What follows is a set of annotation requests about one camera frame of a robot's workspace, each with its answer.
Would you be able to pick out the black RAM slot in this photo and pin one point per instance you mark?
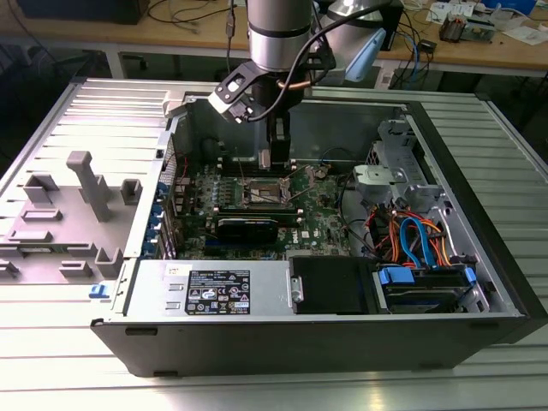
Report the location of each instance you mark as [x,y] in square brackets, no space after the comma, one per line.
[257,213]
[289,218]
[252,169]
[252,174]
[252,160]
[252,164]
[257,209]

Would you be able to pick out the black graphics card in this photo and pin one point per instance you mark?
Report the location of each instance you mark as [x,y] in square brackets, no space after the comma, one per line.
[246,231]

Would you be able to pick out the black box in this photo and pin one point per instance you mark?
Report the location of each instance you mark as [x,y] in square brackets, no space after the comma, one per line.
[394,25]

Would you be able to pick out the black monitor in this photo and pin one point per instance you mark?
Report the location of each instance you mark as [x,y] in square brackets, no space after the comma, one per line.
[85,10]

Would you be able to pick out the metal locking lever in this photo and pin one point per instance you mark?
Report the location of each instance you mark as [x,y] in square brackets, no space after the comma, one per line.
[299,184]
[240,164]

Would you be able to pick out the wooden desk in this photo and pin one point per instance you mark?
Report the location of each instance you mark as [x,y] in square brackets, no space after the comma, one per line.
[471,55]

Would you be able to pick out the blue expansion slot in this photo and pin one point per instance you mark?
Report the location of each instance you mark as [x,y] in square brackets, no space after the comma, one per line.
[212,245]

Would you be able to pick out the CPU socket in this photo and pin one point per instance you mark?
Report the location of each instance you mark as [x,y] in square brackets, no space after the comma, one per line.
[263,192]

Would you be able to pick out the silver metal drive cage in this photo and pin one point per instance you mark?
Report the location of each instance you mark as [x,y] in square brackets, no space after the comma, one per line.
[394,141]

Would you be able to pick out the white printed paper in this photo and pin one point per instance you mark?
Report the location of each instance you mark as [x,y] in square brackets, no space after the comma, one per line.
[438,10]

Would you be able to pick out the blue plastic clip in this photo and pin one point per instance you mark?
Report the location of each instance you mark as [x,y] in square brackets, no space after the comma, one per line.
[97,292]

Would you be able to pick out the hard disk blue carrier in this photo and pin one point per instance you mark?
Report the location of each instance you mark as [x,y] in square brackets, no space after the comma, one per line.
[424,295]

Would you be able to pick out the grey plastic parts rack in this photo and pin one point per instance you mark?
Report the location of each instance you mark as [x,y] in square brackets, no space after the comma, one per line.
[64,240]

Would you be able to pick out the grey electronic device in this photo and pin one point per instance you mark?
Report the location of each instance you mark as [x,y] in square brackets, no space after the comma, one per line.
[481,27]

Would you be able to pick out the silver CPU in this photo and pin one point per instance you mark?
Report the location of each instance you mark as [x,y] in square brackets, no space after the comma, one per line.
[265,159]

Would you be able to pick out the black PC case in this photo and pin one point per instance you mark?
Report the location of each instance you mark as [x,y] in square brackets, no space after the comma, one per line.
[278,342]

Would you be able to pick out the metal heatsink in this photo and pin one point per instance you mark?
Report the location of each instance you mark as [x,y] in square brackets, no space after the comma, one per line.
[454,27]

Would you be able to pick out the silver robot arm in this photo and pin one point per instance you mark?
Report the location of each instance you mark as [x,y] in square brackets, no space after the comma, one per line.
[278,43]

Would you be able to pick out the silver power supply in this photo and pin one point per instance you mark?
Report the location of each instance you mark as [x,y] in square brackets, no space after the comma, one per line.
[145,291]

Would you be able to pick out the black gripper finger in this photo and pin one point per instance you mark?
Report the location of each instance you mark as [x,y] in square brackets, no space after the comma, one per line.
[281,152]

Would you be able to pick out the blue card retention clip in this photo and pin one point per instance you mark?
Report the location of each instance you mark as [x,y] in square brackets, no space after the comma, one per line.
[154,232]
[151,249]
[161,191]
[157,212]

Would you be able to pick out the green motherboard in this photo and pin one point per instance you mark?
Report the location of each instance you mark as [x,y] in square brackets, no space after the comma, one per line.
[317,214]

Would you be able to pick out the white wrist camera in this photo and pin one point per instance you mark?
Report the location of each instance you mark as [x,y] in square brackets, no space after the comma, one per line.
[227,92]

